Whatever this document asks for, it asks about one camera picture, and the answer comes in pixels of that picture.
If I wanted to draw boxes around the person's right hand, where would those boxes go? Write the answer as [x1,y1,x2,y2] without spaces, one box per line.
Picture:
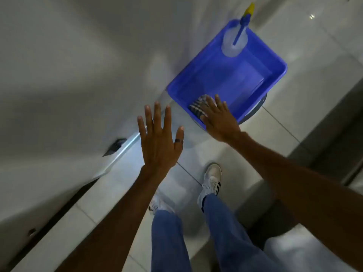
[200,94,242,144]

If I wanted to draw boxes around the person's left hand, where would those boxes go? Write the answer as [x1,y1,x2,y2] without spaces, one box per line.
[137,102,185,175]

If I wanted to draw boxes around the checkered cleaning cloth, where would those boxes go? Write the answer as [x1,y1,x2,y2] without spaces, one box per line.
[188,94,217,121]

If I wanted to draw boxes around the person's right forearm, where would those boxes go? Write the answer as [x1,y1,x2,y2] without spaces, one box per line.
[224,131,363,271]

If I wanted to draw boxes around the grey round stool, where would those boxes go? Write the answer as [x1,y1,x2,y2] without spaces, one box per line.
[192,93,268,131]

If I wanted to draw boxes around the blue plastic tub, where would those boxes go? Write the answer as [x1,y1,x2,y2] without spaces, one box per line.
[166,19,288,131]

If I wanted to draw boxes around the white left sneaker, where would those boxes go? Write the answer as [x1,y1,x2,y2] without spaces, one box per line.
[148,192,175,215]

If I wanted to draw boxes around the blue jeans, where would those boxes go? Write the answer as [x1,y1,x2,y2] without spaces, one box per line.
[151,194,287,272]

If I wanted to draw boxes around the grey door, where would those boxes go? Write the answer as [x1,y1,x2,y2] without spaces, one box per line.
[0,178,100,272]

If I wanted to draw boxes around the black wall socket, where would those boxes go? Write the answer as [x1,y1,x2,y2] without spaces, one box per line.
[102,138,127,157]

